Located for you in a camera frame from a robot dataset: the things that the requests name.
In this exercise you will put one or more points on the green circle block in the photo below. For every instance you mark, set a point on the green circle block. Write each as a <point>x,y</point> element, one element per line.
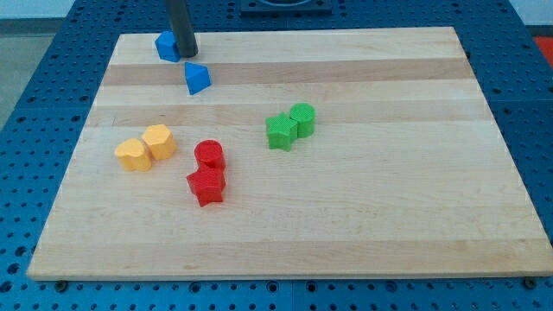
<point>304,115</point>

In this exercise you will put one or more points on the red circle block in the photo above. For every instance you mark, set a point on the red circle block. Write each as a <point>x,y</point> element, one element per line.
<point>210,154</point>

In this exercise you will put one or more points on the green star block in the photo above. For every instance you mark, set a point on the green star block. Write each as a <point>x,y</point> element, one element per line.
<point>281,131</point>

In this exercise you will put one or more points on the red star block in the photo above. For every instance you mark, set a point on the red star block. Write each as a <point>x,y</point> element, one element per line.
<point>207,184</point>

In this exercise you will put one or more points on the blue triangle block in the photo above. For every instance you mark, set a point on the blue triangle block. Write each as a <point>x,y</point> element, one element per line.
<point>197,77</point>

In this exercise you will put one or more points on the yellow hexagon block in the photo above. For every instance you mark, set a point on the yellow hexagon block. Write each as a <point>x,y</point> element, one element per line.
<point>160,141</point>

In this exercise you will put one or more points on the yellow heart block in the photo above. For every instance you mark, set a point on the yellow heart block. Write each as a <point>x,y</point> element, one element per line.
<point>133,155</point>

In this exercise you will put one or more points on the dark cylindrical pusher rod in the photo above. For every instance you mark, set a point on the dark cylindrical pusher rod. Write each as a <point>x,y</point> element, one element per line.
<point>181,24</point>

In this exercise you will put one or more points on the blue cube block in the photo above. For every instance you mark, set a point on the blue cube block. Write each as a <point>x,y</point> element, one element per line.
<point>166,47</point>

